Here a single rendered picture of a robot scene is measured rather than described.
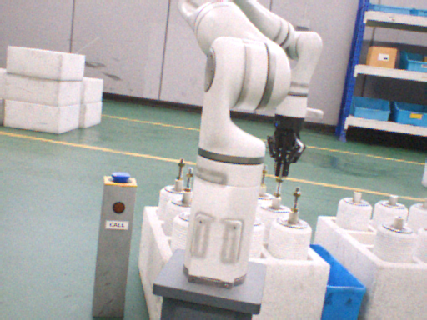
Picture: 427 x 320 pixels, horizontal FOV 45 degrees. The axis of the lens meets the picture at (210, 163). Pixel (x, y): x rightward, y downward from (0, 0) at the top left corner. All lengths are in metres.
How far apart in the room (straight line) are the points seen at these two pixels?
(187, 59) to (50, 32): 1.78
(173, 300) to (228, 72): 0.31
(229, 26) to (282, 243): 0.58
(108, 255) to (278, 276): 0.38
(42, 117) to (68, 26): 3.27
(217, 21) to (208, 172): 0.27
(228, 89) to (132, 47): 5.88
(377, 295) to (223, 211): 0.72
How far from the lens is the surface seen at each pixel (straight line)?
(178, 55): 6.36
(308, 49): 1.25
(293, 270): 1.20
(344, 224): 1.56
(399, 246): 1.35
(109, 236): 1.16
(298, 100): 1.27
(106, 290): 1.21
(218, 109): 0.65
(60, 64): 3.59
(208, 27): 0.84
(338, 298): 1.30
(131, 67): 6.51
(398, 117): 5.58
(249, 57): 0.66
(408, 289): 1.37
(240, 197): 0.68
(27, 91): 3.71
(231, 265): 0.70
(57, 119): 3.62
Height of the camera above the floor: 0.59
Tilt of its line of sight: 11 degrees down
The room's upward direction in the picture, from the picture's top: 8 degrees clockwise
